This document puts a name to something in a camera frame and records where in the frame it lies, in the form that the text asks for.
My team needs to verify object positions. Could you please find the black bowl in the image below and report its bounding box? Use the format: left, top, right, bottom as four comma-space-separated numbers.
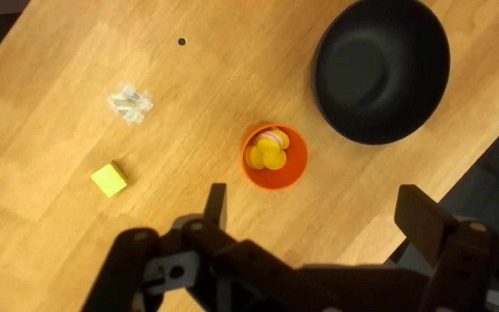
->
310, 0, 452, 147

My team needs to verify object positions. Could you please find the small yellow block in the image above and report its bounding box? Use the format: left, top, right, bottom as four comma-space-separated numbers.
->
88, 159, 130, 199

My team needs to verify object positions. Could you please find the orange plastic cup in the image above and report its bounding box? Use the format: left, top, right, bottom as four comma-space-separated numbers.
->
239, 121, 310, 192

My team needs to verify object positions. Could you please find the yellow round chip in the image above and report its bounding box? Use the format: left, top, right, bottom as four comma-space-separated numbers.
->
244, 144, 266, 171
254, 137, 280, 156
261, 147, 289, 173

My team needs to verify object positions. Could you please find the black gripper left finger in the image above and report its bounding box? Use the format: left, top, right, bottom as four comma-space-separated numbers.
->
81, 182, 247, 312

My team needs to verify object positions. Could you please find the crumpled white tape piece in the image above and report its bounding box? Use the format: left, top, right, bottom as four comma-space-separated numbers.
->
107, 83, 156, 126

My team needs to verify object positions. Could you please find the pale round chip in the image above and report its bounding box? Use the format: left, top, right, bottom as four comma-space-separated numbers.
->
258, 126, 292, 150

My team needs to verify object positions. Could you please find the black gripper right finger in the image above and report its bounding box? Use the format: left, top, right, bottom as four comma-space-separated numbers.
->
393, 183, 499, 312

